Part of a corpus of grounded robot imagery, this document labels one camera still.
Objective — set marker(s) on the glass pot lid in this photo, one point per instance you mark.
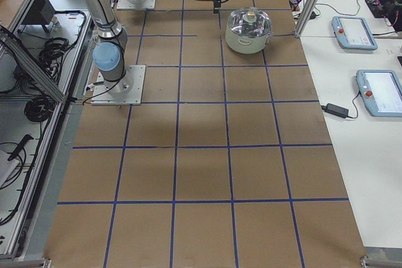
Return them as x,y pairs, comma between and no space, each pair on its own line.
249,22

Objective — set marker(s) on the lower teach pendant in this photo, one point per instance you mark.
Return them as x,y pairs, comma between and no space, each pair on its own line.
381,92

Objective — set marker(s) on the pale green steel pot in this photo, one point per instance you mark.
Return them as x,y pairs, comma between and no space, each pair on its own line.
245,45

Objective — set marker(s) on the teach pendant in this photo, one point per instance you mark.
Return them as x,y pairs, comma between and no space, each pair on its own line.
381,92
353,33

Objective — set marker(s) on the upper teach pendant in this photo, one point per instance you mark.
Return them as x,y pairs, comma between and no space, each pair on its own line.
353,33

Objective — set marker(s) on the black power adapter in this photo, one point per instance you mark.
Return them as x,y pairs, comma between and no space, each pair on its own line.
336,110

